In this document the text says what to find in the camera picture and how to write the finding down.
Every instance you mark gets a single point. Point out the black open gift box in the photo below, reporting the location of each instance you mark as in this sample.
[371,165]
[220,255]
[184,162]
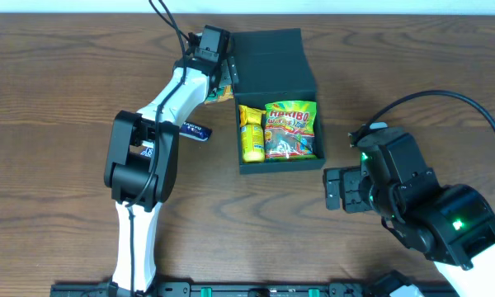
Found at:
[269,66]

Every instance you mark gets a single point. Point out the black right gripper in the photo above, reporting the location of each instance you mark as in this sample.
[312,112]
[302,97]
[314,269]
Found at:
[348,190]

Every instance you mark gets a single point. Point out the small yellow candy wrapper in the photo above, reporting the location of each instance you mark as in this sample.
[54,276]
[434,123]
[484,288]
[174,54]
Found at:
[250,116]

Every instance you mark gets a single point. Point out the Haribo gummy worms bag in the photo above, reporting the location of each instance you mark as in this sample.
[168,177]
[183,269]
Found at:
[289,130]

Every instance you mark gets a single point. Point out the blue Dairy Milk chocolate bar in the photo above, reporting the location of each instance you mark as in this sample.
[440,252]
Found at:
[194,131]

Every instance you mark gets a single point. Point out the black mounting rail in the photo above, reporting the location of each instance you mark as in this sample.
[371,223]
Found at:
[390,284]

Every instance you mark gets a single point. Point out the blue Eclipse mints tin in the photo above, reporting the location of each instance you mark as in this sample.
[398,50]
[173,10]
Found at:
[147,152]

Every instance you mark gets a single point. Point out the green Pretz snack packet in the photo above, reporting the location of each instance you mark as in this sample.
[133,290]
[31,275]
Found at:
[220,94]

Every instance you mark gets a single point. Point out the yellow candy tube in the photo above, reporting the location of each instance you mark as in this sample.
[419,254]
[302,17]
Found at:
[252,140]

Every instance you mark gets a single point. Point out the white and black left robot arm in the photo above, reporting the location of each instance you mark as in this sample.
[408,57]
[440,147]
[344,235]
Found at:
[141,166]

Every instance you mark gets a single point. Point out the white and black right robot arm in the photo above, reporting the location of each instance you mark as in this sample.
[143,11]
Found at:
[452,226]

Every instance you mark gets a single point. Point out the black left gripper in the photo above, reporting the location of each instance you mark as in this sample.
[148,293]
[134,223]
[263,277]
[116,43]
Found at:
[229,72]

